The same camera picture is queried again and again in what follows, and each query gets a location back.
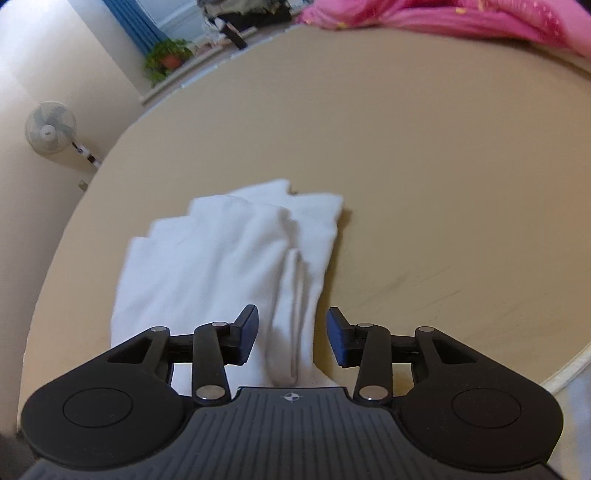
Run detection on blue curtain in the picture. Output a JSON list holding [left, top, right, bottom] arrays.
[[102, 0, 161, 57]]

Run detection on pile of dark clothes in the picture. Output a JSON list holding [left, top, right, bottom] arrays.
[[196, 0, 298, 49]]

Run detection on white wall fan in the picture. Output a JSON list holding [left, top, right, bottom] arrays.
[[24, 100, 102, 171]]

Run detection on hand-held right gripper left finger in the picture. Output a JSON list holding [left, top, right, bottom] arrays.
[[107, 305, 260, 407]]

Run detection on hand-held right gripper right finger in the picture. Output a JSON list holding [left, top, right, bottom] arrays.
[[326, 307, 462, 403]]

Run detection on white garment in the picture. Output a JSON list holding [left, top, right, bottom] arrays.
[[110, 179, 345, 398]]

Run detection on green potted plant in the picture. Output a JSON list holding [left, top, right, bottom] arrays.
[[143, 39, 195, 88]]

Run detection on beige bed mat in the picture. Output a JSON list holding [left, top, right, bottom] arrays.
[[18, 19, 591, 416]]

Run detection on pink blanket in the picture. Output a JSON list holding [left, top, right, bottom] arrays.
[[295, 0, 591, 60]]

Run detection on white window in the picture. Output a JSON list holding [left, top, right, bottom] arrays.
[[137, 0, 201, 27]]

